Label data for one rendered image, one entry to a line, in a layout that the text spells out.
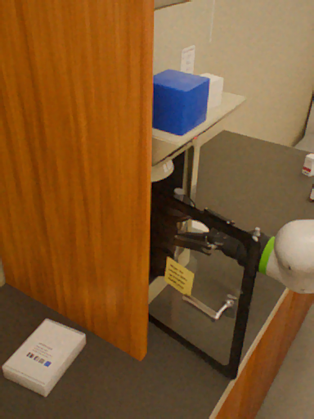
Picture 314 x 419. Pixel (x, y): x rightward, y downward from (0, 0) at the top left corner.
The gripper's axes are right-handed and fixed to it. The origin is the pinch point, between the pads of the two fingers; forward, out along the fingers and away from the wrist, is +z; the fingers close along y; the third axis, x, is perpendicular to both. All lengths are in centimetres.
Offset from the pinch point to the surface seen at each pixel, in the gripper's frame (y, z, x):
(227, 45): -118, 45, -15
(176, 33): 0.5, 1.4, -45.7
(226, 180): -70, 16, 26
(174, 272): 18.2, -11.6, -0.1
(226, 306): 21.0, -25.7, -0.2
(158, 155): 17.0, -5.7, -27.1
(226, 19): -113, 45, -27
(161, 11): 6, 1, -51
